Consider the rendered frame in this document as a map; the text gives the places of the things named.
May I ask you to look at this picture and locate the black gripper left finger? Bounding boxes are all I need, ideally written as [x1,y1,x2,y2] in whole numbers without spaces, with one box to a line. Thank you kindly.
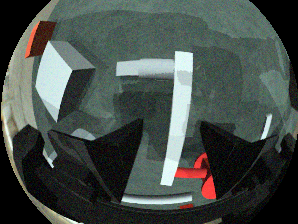
[48,117,144,204]

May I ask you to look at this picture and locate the pale grey flat bar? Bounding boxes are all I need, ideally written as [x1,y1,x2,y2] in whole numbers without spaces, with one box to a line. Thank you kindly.
[258,113,273,140]

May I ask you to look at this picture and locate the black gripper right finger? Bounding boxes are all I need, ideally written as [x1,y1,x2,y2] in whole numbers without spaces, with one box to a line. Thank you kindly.
[200,121,279,201]

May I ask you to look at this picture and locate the grey rod with square end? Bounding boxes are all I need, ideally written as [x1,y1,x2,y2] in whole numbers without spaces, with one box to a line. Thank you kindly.
[122,193,192,205]

